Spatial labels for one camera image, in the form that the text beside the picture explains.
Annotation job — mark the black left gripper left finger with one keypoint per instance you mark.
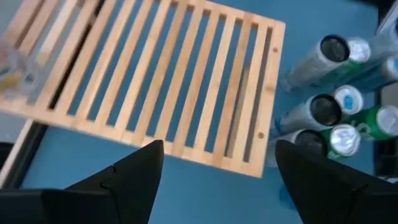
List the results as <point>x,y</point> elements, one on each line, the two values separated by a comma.
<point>93,199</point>

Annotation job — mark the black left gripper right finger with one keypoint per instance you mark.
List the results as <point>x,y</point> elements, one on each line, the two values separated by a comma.
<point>335,199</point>

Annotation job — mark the wooden slatted shelf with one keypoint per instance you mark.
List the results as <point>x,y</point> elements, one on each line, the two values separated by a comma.
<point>268,93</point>

